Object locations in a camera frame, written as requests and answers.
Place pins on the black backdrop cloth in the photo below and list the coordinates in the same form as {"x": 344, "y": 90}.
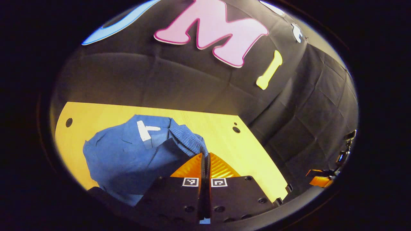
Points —
{"x": 160, "y": 80}

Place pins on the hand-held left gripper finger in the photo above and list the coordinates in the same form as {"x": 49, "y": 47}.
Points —
{"x": 203, "y": 192}
{"x": 208, "y": 192}

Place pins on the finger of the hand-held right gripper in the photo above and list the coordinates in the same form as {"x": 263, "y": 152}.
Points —
{"x": 321, "y": 182}
{"x": 321, "y": 173}

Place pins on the blue button shirt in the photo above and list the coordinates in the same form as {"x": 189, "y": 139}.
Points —
{"x": 128, "y": 160}

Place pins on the black table edge bracket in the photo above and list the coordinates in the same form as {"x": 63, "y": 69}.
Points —
{"x": 278, "y": 201}
{"x": 289, "y": 188}

